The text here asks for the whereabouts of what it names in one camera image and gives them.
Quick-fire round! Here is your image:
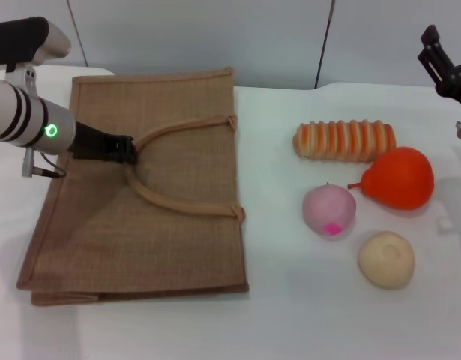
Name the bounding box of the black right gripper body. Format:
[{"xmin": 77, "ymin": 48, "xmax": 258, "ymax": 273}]
[{"xmin": 433, "ymin": 61, "xmax": 461, "ymax": 118}]

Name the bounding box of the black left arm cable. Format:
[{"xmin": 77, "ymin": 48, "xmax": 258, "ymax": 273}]
[{"xmin": 21, "ymin": 147, "xmax": 67, "ymax": 179}]

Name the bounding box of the brown jute handbag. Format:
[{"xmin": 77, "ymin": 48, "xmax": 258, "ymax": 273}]
[{"xmin": 16, "ymin": 67, "xmax": 250, "ymax": 307}]

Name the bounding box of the orange toy pear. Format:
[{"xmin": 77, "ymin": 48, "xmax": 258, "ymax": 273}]
[{"xmin": 347, "ymin": 146, "xmax": 436, "ymax": 213}]

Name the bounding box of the orange striped long bread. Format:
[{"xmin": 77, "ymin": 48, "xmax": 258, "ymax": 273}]
[{"xmin": 292, "ymin": 118, "xmax": 397, "ymax": 164}]

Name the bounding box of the beige egg yolk pastry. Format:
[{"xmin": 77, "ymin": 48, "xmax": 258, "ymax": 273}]
[{"xmin": 357, "ymin": 231, "xmax": 417, "ymax": 290}]

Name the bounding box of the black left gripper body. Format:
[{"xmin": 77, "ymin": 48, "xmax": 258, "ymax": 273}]
[{"xmin": 70, "ymin": 121, "xmax": 121, "ymax": 164}]

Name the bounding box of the pink toy peach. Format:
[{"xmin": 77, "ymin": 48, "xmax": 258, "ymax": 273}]
[{"xmin": 301, "ymin": 181, "xmax": 358, "ymax": 242}]

